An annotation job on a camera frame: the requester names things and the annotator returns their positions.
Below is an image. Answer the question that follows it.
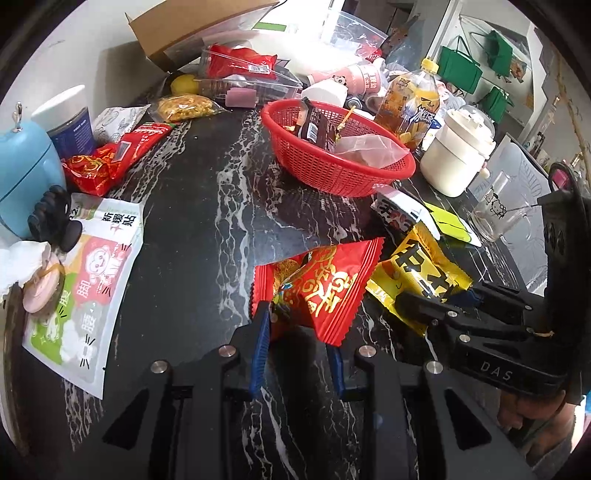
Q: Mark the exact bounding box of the yellow black snack bag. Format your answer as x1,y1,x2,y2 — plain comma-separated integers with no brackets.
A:
366,222,473,337

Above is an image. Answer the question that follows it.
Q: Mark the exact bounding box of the green white pouch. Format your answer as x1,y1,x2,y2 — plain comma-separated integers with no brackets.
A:
425,202,482,248

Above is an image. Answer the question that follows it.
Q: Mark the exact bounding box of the silver white snack bag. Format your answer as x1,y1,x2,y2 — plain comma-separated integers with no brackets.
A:
372,185,441,241

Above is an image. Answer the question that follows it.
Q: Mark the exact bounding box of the large red snack packet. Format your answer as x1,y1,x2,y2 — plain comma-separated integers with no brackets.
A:
250,237,385,347

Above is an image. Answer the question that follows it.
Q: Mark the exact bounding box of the clear zip bag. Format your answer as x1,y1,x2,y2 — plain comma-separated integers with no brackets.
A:
334,134,410,169

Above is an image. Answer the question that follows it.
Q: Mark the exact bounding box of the dark brown chocolate bar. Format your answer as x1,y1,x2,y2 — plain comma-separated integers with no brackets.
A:
294,97,337,153

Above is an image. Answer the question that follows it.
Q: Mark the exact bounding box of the person right hand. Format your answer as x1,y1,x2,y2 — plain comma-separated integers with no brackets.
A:
497,391,576,449

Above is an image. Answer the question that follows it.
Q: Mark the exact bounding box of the green white sticker packet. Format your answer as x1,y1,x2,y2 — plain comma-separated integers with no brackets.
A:
22,193,144,399

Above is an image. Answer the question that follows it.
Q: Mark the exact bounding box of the glass mug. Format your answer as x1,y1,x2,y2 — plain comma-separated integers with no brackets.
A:
470,171,537,246

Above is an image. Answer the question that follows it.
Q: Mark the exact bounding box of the white chair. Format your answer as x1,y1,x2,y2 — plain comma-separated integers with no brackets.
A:
468,135,550,295

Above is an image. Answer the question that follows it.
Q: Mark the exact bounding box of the cream lidded pot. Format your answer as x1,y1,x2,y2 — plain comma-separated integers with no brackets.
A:
420,105,496,198

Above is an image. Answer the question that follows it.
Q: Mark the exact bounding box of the red long snack packet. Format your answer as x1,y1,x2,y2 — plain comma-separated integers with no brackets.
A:
61,122,174,197

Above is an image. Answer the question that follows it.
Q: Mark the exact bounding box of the iced tea bottle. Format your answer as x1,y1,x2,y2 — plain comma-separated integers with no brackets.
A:
375,58,440,150

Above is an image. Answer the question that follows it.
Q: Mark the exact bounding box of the red plastic basket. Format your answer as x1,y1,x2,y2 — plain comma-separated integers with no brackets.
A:
260,98,417,198

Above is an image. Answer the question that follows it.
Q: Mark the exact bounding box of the green tote bag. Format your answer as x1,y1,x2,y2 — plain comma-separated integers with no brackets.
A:
439,36,483,94

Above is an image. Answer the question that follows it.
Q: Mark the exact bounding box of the blue round gadget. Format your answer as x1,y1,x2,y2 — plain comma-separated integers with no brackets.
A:
1,103,82,252

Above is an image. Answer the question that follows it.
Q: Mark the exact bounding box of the pink paper cup stack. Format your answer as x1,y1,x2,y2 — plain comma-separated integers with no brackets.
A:
307,57,386,95

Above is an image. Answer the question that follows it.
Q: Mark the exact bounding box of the yellow snack in clear bag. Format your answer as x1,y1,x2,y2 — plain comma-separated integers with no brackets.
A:
148,94,225,123

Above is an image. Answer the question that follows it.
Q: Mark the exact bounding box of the white tissue roll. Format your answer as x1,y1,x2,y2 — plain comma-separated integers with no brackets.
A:
301,79,348,107

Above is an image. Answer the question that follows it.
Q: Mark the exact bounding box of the white lid blue jar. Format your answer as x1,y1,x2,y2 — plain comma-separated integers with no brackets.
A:
31,84,95,160

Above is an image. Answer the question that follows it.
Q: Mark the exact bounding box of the lemon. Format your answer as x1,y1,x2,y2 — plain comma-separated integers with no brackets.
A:
170,74,199,96

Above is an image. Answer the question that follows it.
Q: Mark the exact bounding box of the red bag in clear box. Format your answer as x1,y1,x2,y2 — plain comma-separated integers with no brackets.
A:
206,44,277,80

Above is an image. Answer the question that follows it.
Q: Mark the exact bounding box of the cardboard box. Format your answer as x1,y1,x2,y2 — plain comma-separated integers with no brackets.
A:
128,0,277,73

